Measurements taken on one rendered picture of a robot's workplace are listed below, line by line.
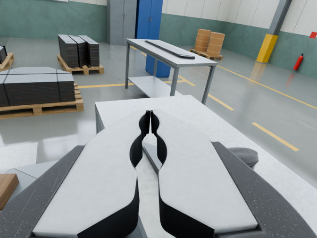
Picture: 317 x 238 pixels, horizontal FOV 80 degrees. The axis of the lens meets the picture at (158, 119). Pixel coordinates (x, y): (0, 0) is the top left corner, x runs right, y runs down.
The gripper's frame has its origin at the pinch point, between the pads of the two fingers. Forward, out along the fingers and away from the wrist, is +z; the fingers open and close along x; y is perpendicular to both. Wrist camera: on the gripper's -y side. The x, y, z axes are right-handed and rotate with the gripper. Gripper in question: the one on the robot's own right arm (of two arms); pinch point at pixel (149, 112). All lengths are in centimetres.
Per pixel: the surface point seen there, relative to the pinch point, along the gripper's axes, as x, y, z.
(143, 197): -3.4, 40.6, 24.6
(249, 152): 37, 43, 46
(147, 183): -2, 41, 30
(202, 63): 65, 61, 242
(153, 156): -1, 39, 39
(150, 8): -6, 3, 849
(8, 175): -54, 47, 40
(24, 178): -52, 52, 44
